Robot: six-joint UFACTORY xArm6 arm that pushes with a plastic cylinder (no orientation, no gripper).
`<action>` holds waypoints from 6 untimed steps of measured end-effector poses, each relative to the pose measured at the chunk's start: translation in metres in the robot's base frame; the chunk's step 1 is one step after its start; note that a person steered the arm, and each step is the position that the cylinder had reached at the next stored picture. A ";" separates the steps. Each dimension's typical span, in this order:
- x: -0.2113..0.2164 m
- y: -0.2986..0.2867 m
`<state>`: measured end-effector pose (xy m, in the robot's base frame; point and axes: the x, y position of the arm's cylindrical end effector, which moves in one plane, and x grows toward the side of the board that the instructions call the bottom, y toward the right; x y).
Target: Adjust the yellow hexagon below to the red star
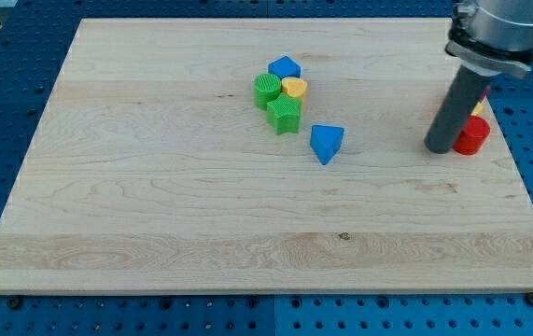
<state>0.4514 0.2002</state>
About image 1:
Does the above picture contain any yellow hexagon block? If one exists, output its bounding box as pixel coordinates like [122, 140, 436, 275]
[471, 102, 484, 116]

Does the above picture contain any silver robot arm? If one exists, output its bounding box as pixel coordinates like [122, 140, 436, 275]
[445, 0, 533, 79]

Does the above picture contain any green star block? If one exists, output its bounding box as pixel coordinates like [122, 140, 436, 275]
[267, 93, 302, 135]

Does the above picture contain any light wooden board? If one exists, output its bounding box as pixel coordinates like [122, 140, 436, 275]
[0, 19, 533, 295]

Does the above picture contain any blue triangle block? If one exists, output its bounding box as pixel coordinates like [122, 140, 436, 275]
[310, 124, 344, 165]

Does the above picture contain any green cylinder block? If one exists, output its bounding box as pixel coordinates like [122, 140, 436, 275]
[253, 73, 282, 110]

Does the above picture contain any yellow heart block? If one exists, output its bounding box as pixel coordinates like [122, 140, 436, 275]
[281, 77, 309, 111]

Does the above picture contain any blue pentagon block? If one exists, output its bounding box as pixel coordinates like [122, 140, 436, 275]
[268, 56, 302, 79]

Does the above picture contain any red cylinder block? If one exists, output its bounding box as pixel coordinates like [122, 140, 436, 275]
[453, 116, 491, 156]

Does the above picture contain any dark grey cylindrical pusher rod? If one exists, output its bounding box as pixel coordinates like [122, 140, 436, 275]
[424, 65, 492, 154]

